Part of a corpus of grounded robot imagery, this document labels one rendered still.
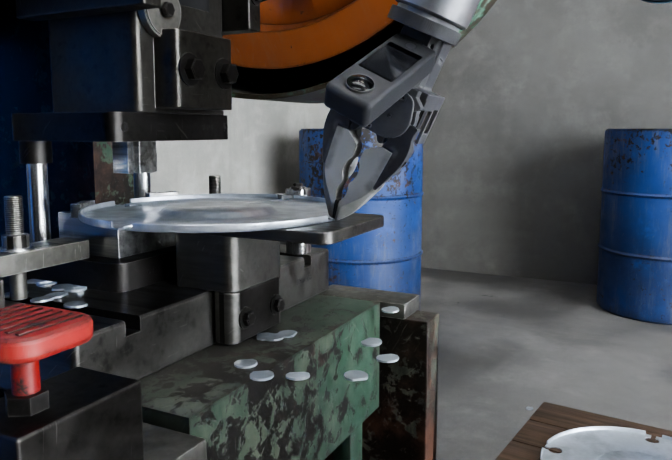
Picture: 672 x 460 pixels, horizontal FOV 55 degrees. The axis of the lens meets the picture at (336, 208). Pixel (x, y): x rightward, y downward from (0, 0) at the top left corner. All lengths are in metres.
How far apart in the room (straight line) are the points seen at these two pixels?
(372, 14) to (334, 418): 0.58
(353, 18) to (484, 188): 3.06
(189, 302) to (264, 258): 0.10
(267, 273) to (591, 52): 3.34
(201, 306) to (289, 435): 0.16
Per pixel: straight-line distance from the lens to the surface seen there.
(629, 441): 1.26
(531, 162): 3.94
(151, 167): 0.79
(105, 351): 0.60
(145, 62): 0.71
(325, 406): 0.76
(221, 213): 0.67
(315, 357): 0.72
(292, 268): 0.83
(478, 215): 4.03
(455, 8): 0.61
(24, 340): 0.39
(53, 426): 0.42
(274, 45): 1.08
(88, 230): 0.76
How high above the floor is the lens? 0.87
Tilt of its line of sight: 7 degrees down
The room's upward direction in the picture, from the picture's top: straight up
